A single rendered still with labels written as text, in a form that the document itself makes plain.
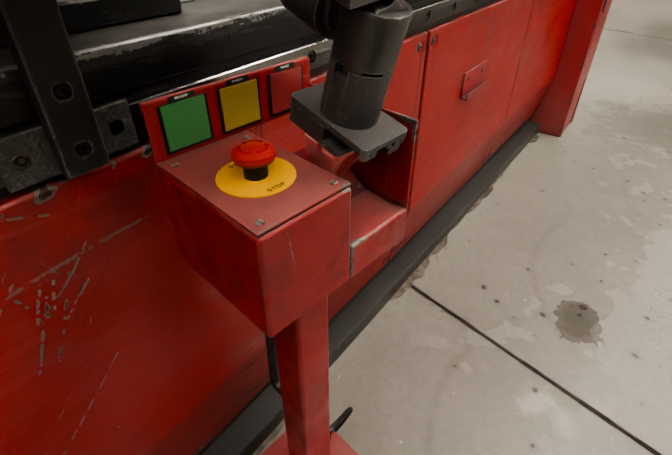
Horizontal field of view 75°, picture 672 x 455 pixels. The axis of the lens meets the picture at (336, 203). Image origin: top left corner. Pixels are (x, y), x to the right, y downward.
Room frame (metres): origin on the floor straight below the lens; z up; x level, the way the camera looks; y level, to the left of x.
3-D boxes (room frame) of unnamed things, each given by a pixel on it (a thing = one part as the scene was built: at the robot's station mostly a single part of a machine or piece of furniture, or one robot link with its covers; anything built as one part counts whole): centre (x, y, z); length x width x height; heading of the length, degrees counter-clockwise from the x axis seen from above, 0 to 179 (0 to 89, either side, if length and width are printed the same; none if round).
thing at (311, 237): (0.38, 0.05, 0.75); 0.20 x 0.16 x 0.18; 136
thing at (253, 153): (0.34, 0.07, 0.79); 0.04 x 0.04 x 0.04
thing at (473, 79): (1.17, -0.39, 0.59); 0.15 x 0.02 x 0.07; 143
